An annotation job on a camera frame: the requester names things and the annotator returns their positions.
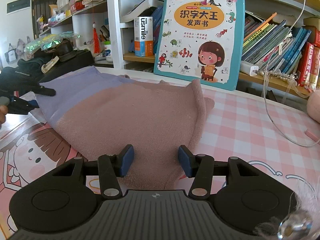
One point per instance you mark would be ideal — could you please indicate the white power adapter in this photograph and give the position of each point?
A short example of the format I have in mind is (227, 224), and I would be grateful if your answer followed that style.
(248, 68)

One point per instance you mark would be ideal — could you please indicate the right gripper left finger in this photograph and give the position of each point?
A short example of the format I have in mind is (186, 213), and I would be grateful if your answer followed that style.
(70, 195)

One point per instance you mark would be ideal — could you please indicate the white wooden bookshelf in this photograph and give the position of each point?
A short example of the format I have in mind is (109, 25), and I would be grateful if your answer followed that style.
(273, 46)

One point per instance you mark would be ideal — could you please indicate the usmile white orange box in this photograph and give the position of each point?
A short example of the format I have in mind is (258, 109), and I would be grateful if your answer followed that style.
(143, 29)

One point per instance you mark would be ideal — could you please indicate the children's sound book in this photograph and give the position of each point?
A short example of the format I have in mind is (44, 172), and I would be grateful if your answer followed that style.
(201, 39)

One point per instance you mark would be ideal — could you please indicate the purple and pink sweater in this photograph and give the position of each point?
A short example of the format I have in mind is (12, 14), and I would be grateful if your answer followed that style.
(99, 113)

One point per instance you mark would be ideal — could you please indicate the pink checkered table mat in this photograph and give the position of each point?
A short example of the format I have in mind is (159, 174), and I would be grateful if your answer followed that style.
(272, 137)

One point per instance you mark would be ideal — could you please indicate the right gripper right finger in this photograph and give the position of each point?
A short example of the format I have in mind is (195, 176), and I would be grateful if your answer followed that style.
(241, 195)

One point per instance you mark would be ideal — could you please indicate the person's left hand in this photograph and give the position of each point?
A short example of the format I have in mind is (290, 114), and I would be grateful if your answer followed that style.
(3, 113)

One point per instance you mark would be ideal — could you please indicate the pink plush item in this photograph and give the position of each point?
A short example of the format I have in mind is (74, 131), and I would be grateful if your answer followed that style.
(313, 106)

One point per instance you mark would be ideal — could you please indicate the red tassel ornament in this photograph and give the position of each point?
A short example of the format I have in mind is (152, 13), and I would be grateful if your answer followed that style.
(96, 40)

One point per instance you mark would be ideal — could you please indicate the red thick dictionary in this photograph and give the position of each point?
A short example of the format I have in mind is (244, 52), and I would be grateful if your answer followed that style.
(305, 64)

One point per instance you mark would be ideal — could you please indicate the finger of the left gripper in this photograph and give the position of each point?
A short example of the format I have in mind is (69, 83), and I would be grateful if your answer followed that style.
(42, 89)
(21, 106)

